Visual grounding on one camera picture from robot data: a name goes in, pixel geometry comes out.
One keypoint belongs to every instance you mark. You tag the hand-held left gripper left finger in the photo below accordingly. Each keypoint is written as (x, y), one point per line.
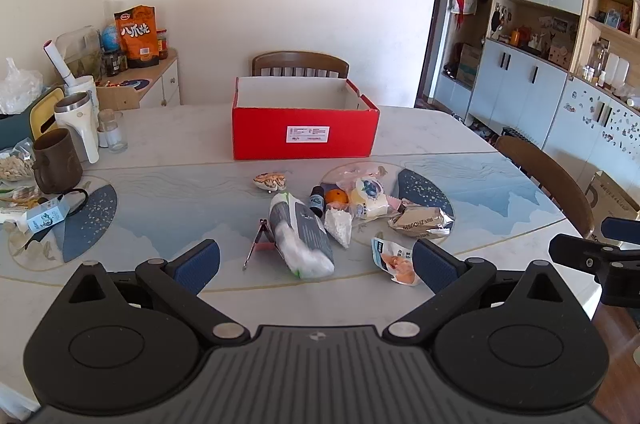
(197, 266)

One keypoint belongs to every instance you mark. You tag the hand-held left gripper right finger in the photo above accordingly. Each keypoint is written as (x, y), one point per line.
(434, 266)

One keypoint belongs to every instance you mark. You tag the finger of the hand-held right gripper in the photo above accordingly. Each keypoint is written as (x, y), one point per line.
(575, 250)
(622, 228)

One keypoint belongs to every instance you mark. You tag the brown silver snack packet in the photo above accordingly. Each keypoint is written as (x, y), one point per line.
(420, 221)

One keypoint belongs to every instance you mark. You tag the silver metal clip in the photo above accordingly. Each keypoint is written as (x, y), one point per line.
(257, 241)

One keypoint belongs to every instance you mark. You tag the pink ridged pad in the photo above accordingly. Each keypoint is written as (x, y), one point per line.
(393, 204)

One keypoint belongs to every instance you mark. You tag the bagged bread with blueberry print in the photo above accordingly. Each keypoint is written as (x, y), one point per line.
(369, 199)

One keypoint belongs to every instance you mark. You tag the clear bag of white granules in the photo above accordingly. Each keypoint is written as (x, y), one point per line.
(339, 226)

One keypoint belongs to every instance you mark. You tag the grey wet wipes pack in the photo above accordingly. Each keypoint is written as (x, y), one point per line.
(302, 234)

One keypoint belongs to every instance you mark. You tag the orange mandarin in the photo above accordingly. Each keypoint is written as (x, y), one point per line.
(336, 196)

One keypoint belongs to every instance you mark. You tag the small dark bottle blue label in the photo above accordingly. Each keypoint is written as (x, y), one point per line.
(316, 203)

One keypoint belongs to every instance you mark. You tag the red cardboard box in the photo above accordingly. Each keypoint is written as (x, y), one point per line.
(300, 123)

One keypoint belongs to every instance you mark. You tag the white marble desktop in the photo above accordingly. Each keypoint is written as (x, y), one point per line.
(175, 128)

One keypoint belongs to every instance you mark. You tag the large brown cardboard carton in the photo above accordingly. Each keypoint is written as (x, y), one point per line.
(615, 199)

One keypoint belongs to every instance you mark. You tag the white blue snack packet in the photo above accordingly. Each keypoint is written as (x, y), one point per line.
(392, 261)

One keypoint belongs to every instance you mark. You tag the wooden round back chair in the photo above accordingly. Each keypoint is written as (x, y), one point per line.
(545, 174)

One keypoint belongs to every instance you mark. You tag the clear drinking glass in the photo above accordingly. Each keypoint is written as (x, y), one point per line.
(114, 131)

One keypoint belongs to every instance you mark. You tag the small blue white carton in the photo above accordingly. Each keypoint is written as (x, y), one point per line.
(45, 216)

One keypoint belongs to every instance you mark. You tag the brown mug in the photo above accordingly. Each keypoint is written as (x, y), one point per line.
(57, 161)

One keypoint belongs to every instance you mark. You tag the white sideboard with wooden top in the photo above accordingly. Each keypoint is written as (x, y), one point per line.
(162, 86)

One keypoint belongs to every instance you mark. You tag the white steel kettle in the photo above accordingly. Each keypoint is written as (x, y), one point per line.
(77, 118)

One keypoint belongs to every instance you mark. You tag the round blue coaster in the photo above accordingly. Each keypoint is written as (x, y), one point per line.
(134, 84)

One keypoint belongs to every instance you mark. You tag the printed cardboard carton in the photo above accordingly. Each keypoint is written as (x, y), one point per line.
(469, 66)

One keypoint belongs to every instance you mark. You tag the clear bag of nuts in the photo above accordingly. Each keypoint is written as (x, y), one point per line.
(15, 166)

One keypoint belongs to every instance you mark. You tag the white cartoon print canister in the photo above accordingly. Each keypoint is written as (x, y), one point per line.
(85, 83)

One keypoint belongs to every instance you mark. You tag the dark glass jar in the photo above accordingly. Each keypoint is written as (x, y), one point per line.
(123, 61)
(111, 63)

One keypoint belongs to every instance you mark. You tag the red lid jar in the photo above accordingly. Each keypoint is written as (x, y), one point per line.
(162, 46)

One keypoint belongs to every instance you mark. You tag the wooden slat back chair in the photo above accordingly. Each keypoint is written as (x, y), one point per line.
(300, 62)

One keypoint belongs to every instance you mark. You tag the orange snack bag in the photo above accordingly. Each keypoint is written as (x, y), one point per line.
(137, 36)

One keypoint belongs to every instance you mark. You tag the small blue globe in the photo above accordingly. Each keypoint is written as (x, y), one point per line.
(111, 37)

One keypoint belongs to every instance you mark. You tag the glass fish bowl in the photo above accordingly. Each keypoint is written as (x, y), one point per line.
(80, 51)

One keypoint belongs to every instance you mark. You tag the white lint roller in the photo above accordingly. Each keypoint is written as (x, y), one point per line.
(57, 61)

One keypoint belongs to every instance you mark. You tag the crumpled clear plastic bag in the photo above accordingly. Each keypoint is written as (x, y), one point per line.
(20, 86)

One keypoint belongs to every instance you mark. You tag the teal box with yellow frame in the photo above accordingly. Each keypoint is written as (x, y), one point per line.
(42, 113)

